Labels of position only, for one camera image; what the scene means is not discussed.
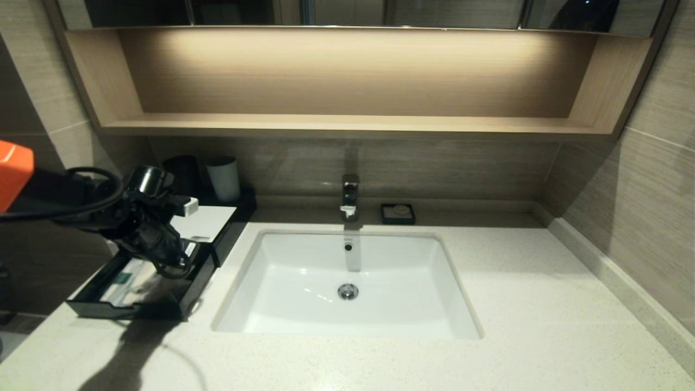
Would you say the square clear white packet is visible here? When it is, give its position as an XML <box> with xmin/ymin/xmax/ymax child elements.
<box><xmin>128</xmin><ymin>266</ymin><xmax>185</xmax><ymax>306</ymax></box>

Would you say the black glossy box drawer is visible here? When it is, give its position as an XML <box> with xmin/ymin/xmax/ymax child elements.
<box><xmin>66</xmin><ymin>243</ymin><xmax>219</xmax><ymax>322</ymax></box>

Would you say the long white green-banded packet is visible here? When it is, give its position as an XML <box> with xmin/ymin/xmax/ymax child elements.
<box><xmin>100</xmin><ymin>258</ymin><xmax>143</xmax><ymax>305</ymax></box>

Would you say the black cup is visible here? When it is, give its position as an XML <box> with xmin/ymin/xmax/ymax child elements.
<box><xmin>163</xmin><ymin>156</ymin><xmax>202</xmax><ymax>199</ymax></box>

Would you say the white cup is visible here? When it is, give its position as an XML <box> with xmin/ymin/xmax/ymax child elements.
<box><xmin>205</xmin><ymin>156</ymin><xmax>241</xmax><ymax>203</ymax></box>

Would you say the chrome sink faucet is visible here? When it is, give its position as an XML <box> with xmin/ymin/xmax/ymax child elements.
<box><xmin>340</xmin><ymin>174</ymin><xmax>361</xmax><ymax>222</ymax></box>

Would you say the black square soap dish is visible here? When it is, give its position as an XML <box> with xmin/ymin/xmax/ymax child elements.
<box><xmin>381</xmin><ymin>203</ymin><xmax>416</xmax><ymax>225</ymax></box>

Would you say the white ceramic sink basin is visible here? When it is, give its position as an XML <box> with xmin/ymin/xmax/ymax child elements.
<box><xmin>212</xmin><ymin>229</ymin><xmax>484</xmax><ymax>340</ymax></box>

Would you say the mirror cabinet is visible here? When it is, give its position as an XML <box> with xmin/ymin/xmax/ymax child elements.
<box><xmin>54</xmin><ymin>0</ymin><xmax>669</xmax><ymax>36</ymax></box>

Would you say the left wrist camera silver front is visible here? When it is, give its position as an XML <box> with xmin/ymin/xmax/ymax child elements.
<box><xmin>166</xmin><ymin>195</ymin><xmax>199</xmax><ymax>218</ymax></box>

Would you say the wooden wall shelf niche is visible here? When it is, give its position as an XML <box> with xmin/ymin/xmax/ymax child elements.
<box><xmin>46</xmin><ymin>27</ymin><xmax>679</xmax><ymax>143</ymax></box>

